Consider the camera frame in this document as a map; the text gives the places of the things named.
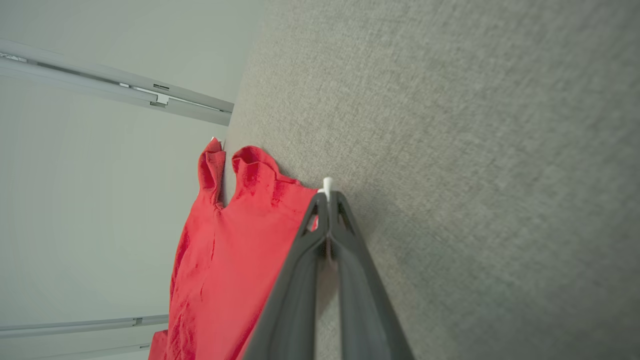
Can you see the grey fabric sofa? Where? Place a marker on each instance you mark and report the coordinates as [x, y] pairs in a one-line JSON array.
[[475, 150]]

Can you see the red shorts white stripe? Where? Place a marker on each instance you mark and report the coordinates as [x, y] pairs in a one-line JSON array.
[[225, 260]]

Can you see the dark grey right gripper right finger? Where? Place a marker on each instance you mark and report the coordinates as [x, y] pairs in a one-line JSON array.
[[365, 310]]

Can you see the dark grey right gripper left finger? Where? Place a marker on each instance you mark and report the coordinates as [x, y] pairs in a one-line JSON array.
[[290, 310]]

